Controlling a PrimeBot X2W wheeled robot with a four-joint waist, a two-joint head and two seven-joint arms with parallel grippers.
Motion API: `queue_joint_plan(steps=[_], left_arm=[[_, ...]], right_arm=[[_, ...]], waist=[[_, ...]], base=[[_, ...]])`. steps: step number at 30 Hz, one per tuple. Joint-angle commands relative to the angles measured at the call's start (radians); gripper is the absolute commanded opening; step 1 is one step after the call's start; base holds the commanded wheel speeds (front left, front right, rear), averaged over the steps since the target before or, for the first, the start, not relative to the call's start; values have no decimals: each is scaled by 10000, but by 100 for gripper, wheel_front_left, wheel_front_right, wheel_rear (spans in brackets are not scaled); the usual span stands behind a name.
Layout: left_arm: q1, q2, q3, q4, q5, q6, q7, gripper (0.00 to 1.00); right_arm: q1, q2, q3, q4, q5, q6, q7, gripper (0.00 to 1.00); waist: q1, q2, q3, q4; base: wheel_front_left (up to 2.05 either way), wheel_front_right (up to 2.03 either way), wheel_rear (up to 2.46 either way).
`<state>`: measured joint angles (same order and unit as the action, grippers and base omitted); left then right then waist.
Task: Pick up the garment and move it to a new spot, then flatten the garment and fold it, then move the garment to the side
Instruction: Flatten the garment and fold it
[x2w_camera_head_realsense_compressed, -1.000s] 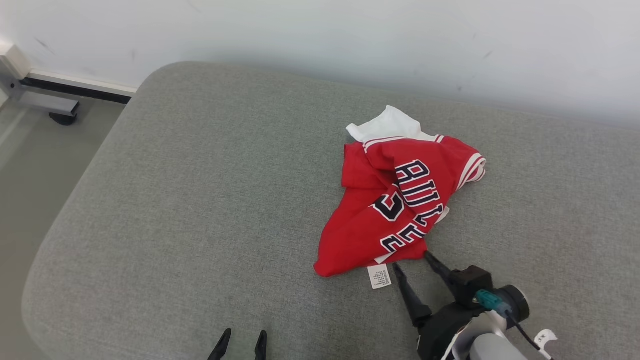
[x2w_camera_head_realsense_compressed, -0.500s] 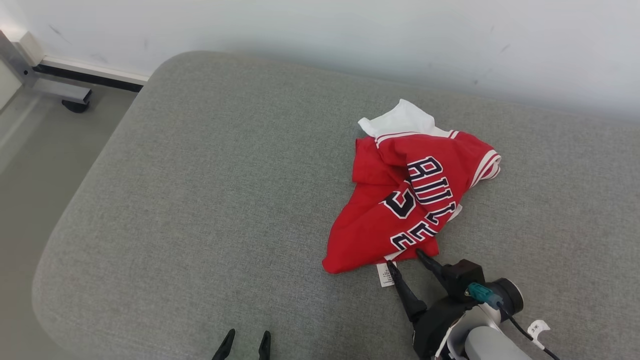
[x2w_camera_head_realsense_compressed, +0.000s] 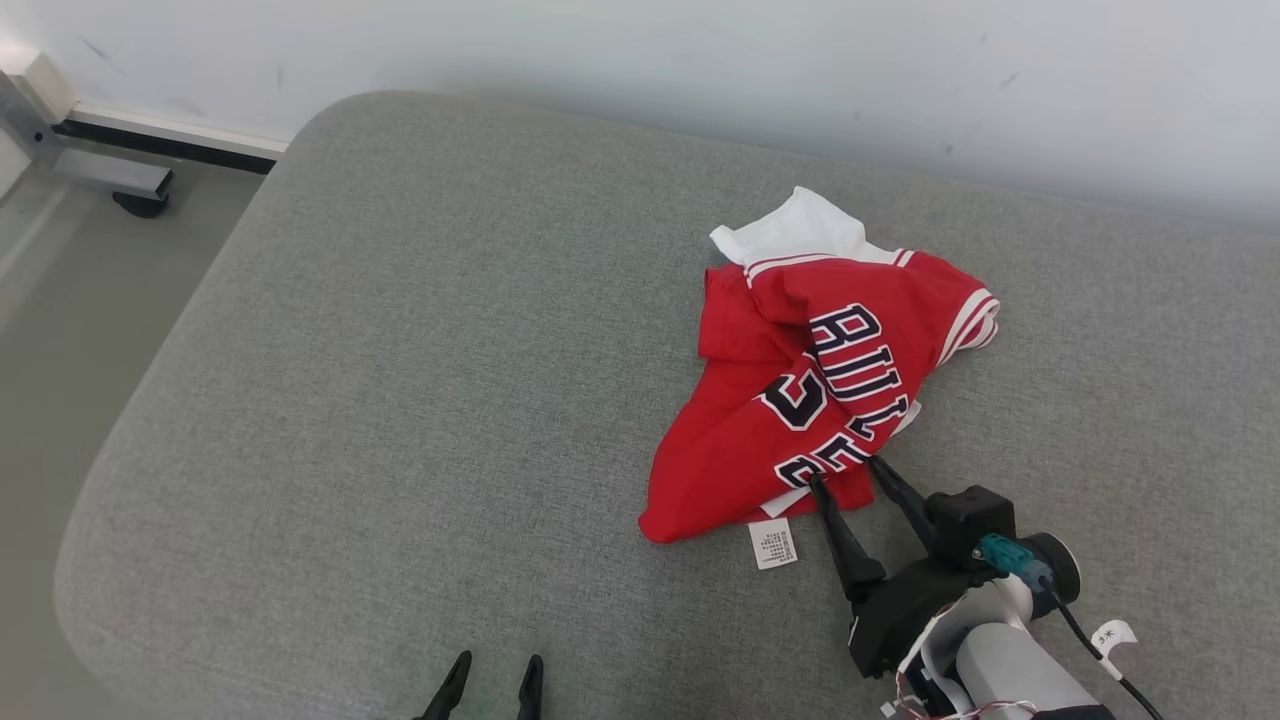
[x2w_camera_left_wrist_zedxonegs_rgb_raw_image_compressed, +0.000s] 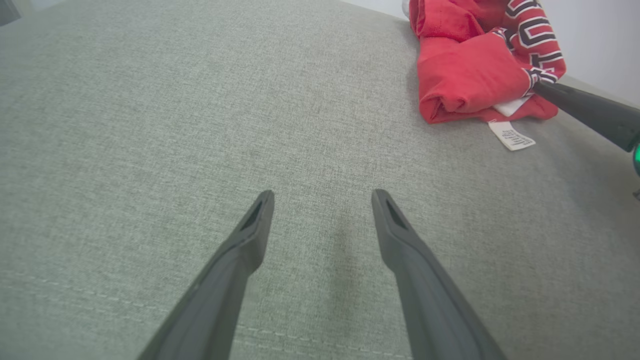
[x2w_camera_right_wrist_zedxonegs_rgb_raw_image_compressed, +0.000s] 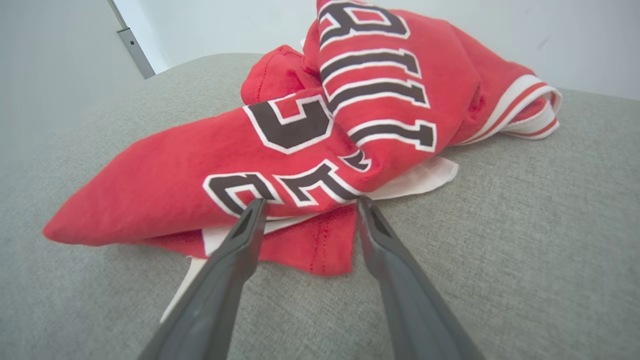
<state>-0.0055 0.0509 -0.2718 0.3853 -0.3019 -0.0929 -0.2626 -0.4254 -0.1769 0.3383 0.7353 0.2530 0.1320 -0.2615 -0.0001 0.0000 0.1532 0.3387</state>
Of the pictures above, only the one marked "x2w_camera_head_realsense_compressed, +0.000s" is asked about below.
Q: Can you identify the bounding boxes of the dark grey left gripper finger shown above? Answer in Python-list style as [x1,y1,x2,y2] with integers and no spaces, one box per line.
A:
[515,655,545,720]
[415,650,472,720]

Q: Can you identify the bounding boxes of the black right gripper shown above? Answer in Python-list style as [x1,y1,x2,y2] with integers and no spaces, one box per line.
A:
[808,455,1003,681]

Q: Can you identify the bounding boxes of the red basketball jersey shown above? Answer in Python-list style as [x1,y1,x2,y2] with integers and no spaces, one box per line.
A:
[638,186,1002,572]

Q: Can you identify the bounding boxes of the grey fabric sofa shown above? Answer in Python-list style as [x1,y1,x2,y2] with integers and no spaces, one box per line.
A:
[52,90,1280,720]

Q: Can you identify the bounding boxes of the teal cable connector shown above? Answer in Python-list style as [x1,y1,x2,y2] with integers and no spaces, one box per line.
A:
[972,533,1053,591]

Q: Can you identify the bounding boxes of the thin black cable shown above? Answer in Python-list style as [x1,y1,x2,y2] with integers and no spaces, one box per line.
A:
[1035,572,1167,720]

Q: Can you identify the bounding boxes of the white cable tag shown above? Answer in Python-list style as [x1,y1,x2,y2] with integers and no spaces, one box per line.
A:
[1090,620,1139,661]

